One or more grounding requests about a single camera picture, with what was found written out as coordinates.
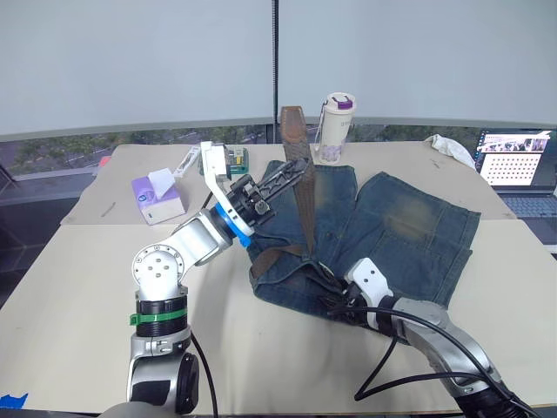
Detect white crumpled cloth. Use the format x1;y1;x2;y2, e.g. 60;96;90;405
423;133;478;171

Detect black vertical pole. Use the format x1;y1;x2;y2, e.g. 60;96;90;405
271;0;280;125

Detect blue tape piece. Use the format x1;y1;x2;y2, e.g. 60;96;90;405
0;392;30;409

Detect brown braided belt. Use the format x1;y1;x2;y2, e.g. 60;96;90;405
251;105;318;279

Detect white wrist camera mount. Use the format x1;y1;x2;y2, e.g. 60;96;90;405
342;257;395;307
199;140;232;206

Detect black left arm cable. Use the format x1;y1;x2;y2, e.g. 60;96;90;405
189;330;218;418

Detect open laptop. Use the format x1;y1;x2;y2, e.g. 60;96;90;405
473;127;557;254

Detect cream tumbler with purple lid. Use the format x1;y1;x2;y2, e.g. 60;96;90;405
312;91;359;166

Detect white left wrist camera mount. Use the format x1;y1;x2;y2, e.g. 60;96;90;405
199;140;232;206

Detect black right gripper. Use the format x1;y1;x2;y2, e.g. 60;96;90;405
315;261;372;327

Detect green circuit board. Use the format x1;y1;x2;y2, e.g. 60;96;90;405
224;146;251;176

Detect grey rounded robot body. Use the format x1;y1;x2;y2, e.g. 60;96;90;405
96;400;175;418

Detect blue denim shorts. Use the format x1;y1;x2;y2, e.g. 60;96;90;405
247;159;482;337

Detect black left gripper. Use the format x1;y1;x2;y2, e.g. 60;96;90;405
229;158;314;227

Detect purple tissue box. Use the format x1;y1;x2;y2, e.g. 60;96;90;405
131;168;188;227

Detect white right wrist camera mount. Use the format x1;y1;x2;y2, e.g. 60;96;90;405
342;257;395;307

